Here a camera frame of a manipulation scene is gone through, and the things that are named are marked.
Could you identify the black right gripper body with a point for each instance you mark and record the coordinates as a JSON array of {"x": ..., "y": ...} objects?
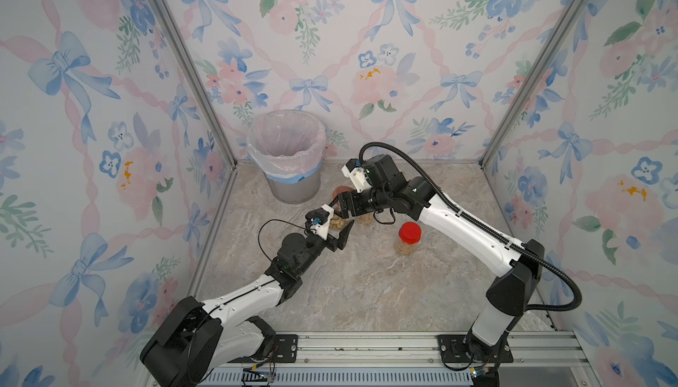
[{"x": 359, "y": 202}]

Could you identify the aluminium corner post right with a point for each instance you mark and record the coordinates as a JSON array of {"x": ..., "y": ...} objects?
[{"x": 564, "y": 24}]

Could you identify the red jar lid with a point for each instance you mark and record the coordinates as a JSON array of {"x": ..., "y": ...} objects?
[{"x": 410, "y": 233}]

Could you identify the aluminium corner post left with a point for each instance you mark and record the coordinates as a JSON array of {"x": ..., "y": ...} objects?
[{"x": 184, "y": 58}]

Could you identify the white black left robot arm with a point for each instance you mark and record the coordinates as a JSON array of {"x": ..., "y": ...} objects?
[{"x": 197, "y": 337}]

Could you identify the pink trash bag liner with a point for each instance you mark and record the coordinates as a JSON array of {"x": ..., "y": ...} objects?
[{"x": 288, "y": 146}]

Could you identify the clear jar with orange lid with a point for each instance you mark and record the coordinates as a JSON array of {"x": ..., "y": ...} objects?
[{"x": 337, "y": 223}]

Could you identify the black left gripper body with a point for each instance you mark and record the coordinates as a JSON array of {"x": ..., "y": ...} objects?
[{"x": 313, "y": 247}]

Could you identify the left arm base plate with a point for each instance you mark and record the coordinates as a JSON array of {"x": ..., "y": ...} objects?
[{"x": 281, "y": 348}]

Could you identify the aluminium corner post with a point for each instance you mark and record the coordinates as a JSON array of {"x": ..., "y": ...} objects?
[
  {"x": 564, "y": 24},
  {"x": 184, "y": 58}
]

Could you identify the clear jar with peanuts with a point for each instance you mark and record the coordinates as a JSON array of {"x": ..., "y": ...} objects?
[{"x": 404, "y": 249}]

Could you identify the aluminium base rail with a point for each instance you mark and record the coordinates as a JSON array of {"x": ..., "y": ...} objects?
[{"x": 413, "y": 359}]

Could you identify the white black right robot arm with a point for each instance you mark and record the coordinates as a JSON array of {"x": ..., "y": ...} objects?
[{"x": 515, "y": 275}]

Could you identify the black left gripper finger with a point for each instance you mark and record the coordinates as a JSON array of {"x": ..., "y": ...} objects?
[
  {"x": 340, "y": 242},
  {"x": 326, "y": 212}
]

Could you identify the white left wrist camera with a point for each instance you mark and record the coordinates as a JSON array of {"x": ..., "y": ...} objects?
[{"x": 319, "y": 228}]

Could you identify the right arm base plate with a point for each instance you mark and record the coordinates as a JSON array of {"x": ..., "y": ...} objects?
[{"x": 464, "y": 349}]

